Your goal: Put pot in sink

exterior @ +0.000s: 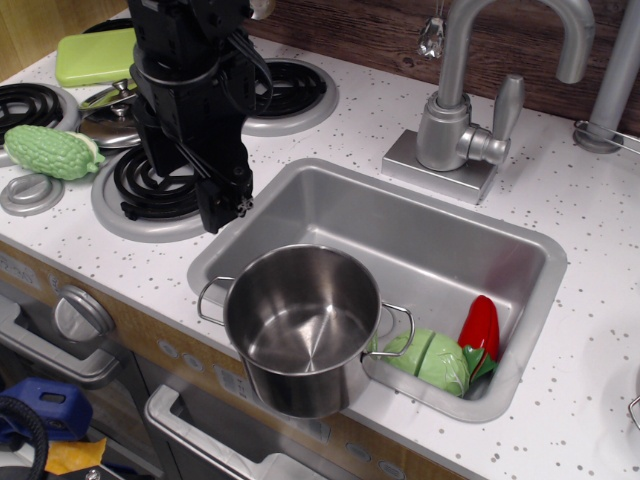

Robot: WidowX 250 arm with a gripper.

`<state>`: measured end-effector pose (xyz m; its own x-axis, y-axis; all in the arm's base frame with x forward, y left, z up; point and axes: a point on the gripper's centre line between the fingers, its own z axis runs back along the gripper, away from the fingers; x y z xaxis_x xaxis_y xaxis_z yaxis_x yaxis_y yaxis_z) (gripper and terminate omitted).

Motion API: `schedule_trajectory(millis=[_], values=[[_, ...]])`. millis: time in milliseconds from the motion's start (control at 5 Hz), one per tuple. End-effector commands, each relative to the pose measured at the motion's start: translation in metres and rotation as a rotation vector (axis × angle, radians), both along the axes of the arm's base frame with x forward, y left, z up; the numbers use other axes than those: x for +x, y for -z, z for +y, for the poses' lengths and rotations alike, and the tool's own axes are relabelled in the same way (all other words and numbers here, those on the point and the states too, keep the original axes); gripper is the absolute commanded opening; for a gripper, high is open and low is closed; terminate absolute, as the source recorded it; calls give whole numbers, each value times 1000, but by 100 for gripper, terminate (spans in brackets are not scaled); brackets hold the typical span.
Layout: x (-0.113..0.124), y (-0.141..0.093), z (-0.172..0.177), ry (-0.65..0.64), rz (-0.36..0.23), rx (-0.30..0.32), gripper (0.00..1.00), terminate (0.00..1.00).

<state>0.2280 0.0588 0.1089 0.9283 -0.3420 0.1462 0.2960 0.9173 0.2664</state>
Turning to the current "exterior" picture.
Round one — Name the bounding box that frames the back right stove burner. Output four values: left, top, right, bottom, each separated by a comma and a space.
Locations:
242, 58, 339, 138

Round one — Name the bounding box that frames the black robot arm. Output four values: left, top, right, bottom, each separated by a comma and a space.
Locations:
128, 1, 273, 233

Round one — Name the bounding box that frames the black braided cable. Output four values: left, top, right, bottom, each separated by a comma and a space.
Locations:
0, 395, 50, 480

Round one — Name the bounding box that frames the silver toy faucet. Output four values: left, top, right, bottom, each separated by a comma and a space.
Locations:
381, 1, 597, 212

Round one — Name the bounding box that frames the clear crystal pendant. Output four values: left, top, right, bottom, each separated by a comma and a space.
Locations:
417, 1, 446, 60

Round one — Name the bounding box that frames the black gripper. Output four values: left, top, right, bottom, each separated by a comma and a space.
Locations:
134, 97, 253, 233

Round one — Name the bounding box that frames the blue clamp tool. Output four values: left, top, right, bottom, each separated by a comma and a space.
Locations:
1, 377, 93, 441

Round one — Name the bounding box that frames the green toy cabbage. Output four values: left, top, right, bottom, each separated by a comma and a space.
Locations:
363, 328, 470, 398

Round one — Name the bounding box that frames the stainless steel pot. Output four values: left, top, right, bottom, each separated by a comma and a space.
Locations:
218, 244, 411, 419

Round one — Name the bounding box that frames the front right stove burner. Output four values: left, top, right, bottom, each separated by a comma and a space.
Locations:
91, 146, 205, 243

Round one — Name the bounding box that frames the yellow cloth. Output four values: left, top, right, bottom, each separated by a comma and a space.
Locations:
45, 438, 107, 475

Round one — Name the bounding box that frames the steel pot lid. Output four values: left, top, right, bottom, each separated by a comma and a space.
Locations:
78, 79, 141, 150

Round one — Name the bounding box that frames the back left stove burner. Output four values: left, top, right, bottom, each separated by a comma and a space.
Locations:
1, 83, 80, 168

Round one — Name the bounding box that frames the green toy bitter gourd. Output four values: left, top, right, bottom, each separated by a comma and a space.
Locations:
4, 125, 105, 181

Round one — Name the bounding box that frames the silver oven knob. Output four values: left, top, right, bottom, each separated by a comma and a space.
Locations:
53, 285, 115, 343

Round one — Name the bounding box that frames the green plastic cutting board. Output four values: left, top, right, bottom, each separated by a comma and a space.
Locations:
55, 28, 136, 87

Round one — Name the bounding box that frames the stove burner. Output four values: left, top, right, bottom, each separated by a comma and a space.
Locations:
1, 83, 80, 168
91, 146, 205, 243
242, 58, 339, 138

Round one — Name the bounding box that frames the grey vertical pole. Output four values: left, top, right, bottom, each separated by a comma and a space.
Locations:
573, 0, 639, 155

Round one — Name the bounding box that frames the silver oven door handle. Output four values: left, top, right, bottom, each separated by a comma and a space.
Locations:
1, 282, 128, 390

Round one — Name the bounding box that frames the silver dishwasher handle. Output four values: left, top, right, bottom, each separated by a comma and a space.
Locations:
144, 384, 355, 479

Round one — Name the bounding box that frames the silver sink basin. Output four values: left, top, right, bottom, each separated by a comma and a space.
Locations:
187, 159, 567, 423

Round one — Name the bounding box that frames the red toy pepper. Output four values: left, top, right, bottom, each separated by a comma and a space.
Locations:
458, 295, 500, 383

